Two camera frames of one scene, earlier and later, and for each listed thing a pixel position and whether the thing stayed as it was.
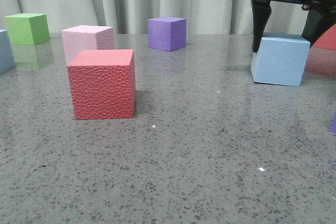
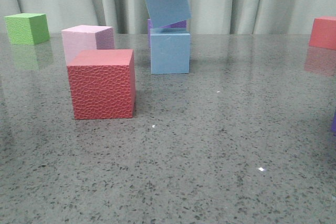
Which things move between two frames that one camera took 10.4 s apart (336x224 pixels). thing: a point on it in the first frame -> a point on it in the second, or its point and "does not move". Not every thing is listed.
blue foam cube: x=7 y=61 -> x=167 y=0
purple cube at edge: x=333 y=124 does not move
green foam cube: x=24 y=29 does not move
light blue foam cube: x=281 y=59 -> x=169 y=50
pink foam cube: x=86 y=38 does not move
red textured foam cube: x=103 y=84 does not move
